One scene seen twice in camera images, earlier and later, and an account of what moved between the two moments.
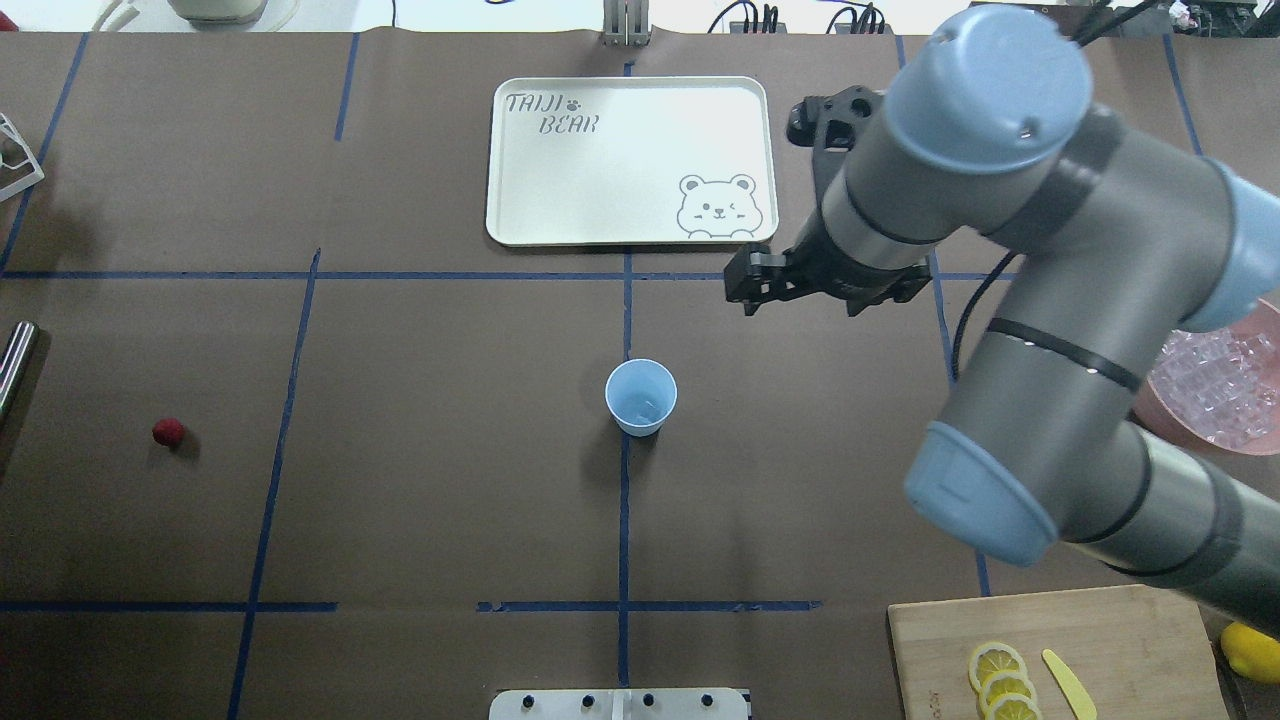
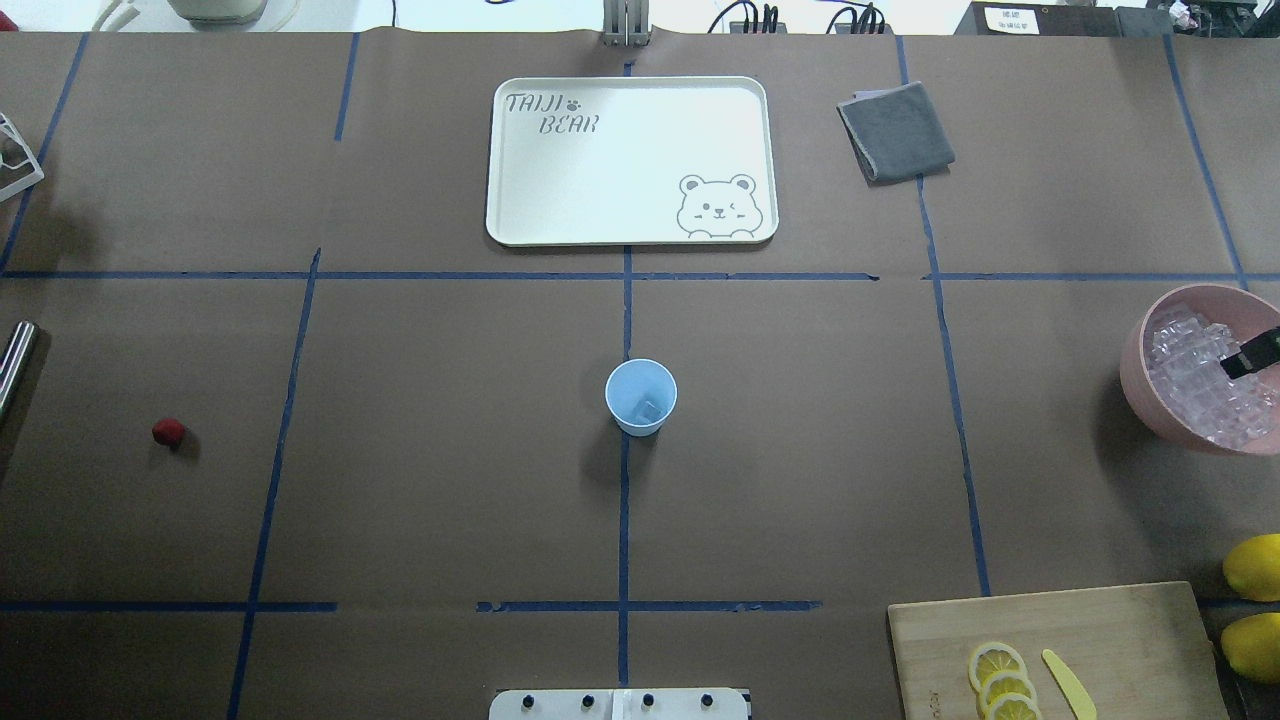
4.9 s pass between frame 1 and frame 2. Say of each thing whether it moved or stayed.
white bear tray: stayed
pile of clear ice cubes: stayed
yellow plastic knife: stayed
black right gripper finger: moved
